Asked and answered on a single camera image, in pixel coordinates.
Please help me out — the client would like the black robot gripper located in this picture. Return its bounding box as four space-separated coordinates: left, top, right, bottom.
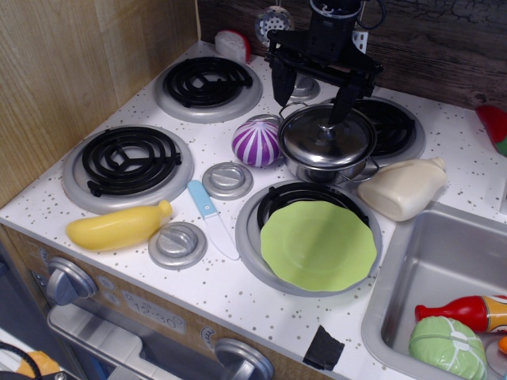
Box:
266 1 383 125

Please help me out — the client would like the yellow toy banana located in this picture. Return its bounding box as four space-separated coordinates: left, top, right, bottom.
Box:
66 200 173 251

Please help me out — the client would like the green plastic plate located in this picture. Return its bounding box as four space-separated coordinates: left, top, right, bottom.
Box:
260 201 377 292

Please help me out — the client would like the silver back stove knob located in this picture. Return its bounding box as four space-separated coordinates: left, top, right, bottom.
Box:
289 74 320 101

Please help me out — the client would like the silver stove knob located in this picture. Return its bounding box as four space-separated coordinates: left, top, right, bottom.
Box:
289 74 320 101
202 162 254 200
148 222 208 270

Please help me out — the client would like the steel pot with lid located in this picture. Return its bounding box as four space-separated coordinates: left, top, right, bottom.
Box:
277 103 379 184

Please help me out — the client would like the hanging steel spatula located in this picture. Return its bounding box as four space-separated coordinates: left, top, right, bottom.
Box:
352 28 368 54

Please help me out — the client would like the hanging steel skimmer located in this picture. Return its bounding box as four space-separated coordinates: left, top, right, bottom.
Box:
254 0 294 47

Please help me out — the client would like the purple striped toy onion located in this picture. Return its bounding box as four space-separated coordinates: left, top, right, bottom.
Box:
231 114 281 167

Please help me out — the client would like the red white toy cheese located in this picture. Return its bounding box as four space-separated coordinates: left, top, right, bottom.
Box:
215 29 251 64

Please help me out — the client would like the back right black burner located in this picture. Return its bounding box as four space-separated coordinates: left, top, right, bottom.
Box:
349 97 425 167

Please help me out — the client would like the black burner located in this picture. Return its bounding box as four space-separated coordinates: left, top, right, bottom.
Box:
63 125 194 215
235 180 383 297
154 57 262 124
349 97 425 167

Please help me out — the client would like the back left black burner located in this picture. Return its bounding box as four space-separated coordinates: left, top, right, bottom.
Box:
154 57 262 124

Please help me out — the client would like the silver centre stove knob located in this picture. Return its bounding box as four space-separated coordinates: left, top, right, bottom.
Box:
202 162 254 200

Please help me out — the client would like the cream toy bottle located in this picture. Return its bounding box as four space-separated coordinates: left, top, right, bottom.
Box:
357 158 447 222

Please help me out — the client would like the front right black burner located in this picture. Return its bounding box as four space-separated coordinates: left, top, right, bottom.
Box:
235 180 383 297

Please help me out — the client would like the red green toy pepper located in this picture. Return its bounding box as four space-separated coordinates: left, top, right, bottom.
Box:
475 105 507 156

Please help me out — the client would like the steel sink basin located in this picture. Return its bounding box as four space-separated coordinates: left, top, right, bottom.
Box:
361 203 506 379

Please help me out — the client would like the front left black burner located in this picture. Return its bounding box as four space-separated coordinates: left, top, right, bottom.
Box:
63 125 194 215

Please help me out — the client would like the silver front stove knob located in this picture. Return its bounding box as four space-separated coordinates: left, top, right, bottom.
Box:
148 222 208 270

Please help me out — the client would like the black tape patch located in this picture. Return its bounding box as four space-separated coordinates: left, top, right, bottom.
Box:
303 325 345 371

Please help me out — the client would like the red toy ketchup bottle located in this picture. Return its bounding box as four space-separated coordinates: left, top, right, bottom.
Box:
414 295 506 333

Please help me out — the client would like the right silver oven knob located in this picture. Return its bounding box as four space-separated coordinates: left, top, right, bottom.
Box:
215 338 274 380

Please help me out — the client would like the silver oven knob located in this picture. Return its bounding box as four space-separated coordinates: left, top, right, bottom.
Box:
215 338 274 380
47 257 98 306

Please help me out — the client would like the green toy cabbage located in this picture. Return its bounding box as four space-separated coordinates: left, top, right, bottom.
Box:
409 317 488 379

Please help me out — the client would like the left silver oven knob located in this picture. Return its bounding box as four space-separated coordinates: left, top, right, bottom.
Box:
47 257 98 306

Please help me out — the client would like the orange toy in sink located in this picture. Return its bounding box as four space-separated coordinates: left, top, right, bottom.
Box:
497 336 507 355

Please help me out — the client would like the orange toy at corner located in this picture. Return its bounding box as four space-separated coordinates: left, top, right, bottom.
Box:
16 351 60 378

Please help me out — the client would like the blue handled toy knife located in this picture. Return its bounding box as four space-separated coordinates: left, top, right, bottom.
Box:
187 180 240 260

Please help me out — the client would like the silver oven door handle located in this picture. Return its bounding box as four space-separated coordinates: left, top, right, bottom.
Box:
48 305 153 379

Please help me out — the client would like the black cable at corner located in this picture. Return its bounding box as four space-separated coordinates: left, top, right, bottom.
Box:
0 342 44 380

